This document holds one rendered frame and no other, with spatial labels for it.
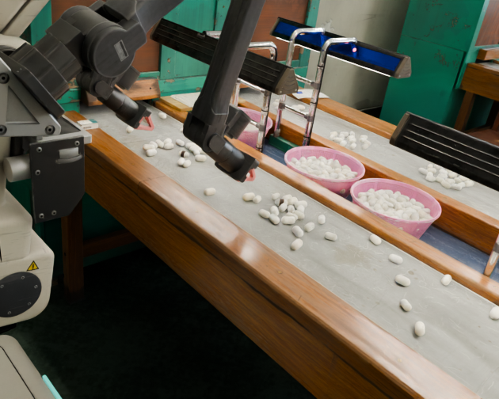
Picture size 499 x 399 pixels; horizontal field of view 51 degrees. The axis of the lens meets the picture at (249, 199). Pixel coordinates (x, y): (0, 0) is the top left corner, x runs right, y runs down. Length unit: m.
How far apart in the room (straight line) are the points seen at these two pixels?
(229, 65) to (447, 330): 0.70
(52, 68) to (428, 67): 3.59
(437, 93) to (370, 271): 2.99
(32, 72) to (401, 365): 0.78
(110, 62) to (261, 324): 0.66
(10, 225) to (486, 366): 0.94
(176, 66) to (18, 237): 1.26
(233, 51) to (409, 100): 3.29
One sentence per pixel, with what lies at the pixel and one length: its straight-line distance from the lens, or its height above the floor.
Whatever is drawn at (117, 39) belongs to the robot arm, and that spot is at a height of 1.25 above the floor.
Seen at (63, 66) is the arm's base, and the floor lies 1.21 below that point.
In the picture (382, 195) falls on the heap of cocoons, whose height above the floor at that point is 0.74.
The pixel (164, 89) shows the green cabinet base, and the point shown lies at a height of 0.80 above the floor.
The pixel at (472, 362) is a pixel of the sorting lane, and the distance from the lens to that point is 1.15.
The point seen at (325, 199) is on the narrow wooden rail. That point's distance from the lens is 1.52.
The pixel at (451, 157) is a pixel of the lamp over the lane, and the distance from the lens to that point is 1.14.
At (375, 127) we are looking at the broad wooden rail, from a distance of 2.22.
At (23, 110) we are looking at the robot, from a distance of 0.83.
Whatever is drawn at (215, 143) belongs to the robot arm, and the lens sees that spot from 1.14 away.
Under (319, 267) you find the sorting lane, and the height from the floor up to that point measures 0.74.
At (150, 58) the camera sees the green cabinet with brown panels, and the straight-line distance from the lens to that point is 2.10.
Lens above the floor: 1.43
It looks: 28 degrees down
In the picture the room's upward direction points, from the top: 9 degrees clockwise
